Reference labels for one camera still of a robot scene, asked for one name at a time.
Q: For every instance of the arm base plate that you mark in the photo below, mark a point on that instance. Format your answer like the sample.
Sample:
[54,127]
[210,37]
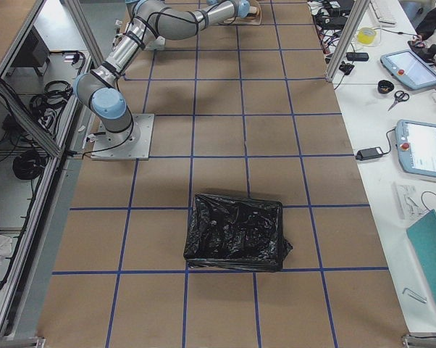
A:
[132,143]
[153,44]

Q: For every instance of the blue teach pendant far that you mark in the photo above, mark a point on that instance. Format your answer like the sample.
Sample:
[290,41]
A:
[409,69]

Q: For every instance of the blue teach pendant near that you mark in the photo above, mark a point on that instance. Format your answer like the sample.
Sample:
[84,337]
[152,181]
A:
[416,147]

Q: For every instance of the teal folder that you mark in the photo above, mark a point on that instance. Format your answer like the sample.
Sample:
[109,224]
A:
[422,235]

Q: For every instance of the white keyboard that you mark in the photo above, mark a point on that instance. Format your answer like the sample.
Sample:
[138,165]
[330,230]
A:
[381,13]

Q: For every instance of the metal hex key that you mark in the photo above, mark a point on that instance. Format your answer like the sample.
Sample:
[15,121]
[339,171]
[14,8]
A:
[414,295]

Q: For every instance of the beige plastic dustpan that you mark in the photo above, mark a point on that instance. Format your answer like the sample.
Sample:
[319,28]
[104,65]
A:
[239,21]

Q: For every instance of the black scissors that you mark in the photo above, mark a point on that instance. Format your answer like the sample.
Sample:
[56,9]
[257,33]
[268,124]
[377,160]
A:
[399,96]

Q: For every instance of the blue teach pendant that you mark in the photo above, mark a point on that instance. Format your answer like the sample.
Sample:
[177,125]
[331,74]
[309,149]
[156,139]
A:
[416,147]
[409,69]

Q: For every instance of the yellow tape roll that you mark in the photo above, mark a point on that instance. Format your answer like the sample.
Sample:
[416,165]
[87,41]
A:
[366,36]

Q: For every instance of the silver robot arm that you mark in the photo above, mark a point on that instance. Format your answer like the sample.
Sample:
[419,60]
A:
[149,20]

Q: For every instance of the aluminium frame post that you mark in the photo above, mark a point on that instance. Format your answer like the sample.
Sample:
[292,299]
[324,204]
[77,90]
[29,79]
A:
[353,21]

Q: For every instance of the black power adapter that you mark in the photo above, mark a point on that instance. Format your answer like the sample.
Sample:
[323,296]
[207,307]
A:
[369,154]

